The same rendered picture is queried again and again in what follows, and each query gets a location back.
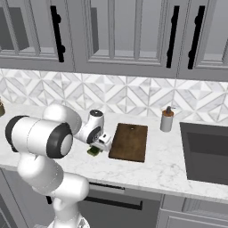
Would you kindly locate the brown wooden cutting board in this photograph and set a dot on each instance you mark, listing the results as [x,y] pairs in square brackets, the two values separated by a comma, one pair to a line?
[129,142]

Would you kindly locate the grey base cupboard door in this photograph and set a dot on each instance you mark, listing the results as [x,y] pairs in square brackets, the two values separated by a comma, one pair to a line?
[193,215]
[20,201]

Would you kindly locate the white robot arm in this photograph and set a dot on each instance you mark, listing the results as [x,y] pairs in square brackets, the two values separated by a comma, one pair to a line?
[38,139]

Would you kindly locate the green sponge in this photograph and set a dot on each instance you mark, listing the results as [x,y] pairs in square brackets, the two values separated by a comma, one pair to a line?
[94,152]

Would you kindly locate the grey wall cupboard door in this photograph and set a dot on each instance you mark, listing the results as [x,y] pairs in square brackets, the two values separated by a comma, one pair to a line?
[212,38]
[35,32]
[124,32]

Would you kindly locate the brown green jar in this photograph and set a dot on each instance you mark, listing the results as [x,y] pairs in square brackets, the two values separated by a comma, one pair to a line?
[1,109]

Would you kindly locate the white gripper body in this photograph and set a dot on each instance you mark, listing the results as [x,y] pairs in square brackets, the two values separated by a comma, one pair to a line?
[104,145]

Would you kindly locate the grey dishwasher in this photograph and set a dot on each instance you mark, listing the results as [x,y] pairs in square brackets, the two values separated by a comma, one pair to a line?
[118,215]

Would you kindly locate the grey soap dispenser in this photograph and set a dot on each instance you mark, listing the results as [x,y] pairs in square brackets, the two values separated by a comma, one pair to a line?
[166,121]

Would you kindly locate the dark grey sink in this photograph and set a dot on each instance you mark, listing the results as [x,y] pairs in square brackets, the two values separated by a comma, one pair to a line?
[205,154]

